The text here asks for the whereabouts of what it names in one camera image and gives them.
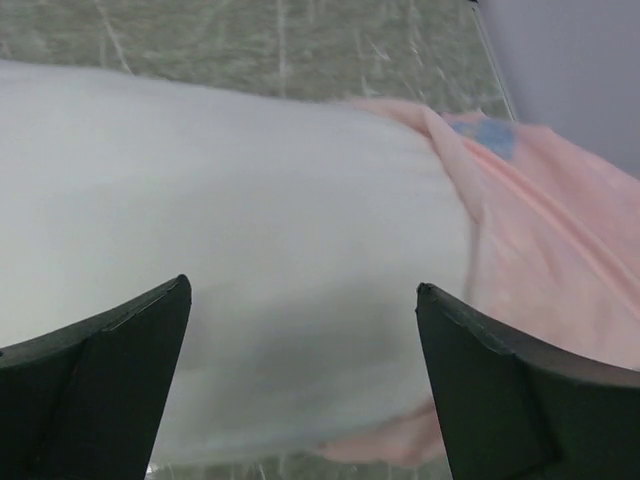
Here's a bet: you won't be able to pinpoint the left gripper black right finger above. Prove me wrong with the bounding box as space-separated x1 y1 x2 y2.
416 284 639 480

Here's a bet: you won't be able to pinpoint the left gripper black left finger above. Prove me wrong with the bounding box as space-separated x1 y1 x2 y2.
1 275 192 480

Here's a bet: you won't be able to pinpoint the purple princess print pillowcase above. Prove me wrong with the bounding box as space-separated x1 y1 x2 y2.
317 99 639 466

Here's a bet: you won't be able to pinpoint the white pillow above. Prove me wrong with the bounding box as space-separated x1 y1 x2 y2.
1 62 482 465

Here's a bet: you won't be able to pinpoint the right side aluminium rail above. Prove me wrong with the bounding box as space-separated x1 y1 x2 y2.
471 1 518 121

